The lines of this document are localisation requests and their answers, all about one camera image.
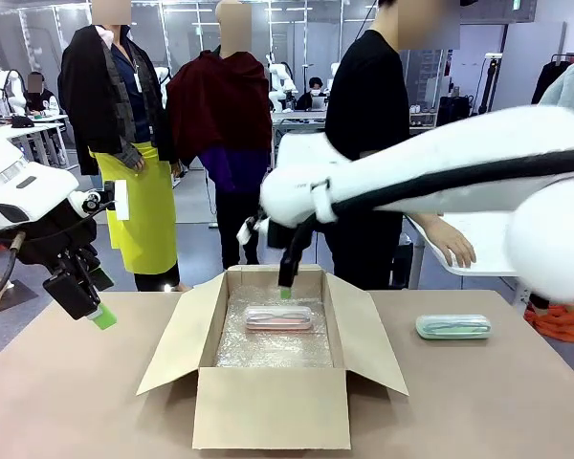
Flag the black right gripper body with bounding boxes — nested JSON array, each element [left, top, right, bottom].
[[246, 215, 301, 254]]

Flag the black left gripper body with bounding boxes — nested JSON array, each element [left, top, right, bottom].
[[16, 199, 102, 278]]

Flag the person's left forearm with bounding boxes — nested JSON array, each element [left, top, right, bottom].
[[409, 212, 453, 240]]

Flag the pink clear glasses case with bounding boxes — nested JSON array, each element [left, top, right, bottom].
[[244, 305, 315, 334]]

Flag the mint green glasses case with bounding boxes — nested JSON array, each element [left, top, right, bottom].
[[414, 313, 493, 341]]

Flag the person's left hand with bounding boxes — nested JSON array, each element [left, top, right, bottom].
[[430, 224, 477, 270]]

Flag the white tag on right gripper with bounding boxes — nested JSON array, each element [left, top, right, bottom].
[[235, 218, 255, 246]]

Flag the white tag on gripper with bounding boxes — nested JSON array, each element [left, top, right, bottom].
[[113, 180, 131, 222], [235, 218, 255, 246]]

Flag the white tag on left gripper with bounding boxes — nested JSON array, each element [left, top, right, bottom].
[[113, 180, 131, 222]]

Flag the clear bubble wrap sheet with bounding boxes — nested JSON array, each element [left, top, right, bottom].
[[213, 292, 335, 369]]

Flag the white background work table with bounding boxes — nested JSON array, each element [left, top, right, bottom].
[[0, 113, 73, 169]]

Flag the mannequin with yellow apron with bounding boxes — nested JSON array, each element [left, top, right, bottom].
[[56, 0, 192, 294]]

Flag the mannequin with maroon shawl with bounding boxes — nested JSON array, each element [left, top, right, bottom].
[[166, 0, 274, 270]]

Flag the open brown cardboard box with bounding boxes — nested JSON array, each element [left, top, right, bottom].
[[136, 263, 409, 451]]

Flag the seated person with face mask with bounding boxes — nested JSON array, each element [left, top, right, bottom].
[[295, 76, 328, 112]]

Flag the seated person in dark jacket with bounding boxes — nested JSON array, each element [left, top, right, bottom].
[[24, 71, 61, 119]]

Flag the person in black t-shirt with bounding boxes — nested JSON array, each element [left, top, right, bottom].
[[323, 0, 477, 292]]

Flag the white side table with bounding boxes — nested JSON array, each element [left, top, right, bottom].
[[404, 211, 525, 290]]

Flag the black equipment case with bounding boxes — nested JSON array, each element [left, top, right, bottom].
[[436, 94, 475, 128]]

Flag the orange cloth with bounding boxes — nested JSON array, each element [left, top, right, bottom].
[[523, 301, 574, 345]]

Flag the black clothes on rack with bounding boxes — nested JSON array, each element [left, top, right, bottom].
[[530, 53, 573, 106]]

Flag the light blue fleece garment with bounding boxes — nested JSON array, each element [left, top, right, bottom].
[[539, 48, 574, 116]]

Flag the black cable with metal plug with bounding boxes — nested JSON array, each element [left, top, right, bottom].
[[0, 230, 28, 308]]

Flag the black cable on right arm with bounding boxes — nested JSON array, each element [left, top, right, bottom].
[[280, 146, 574, 269]]

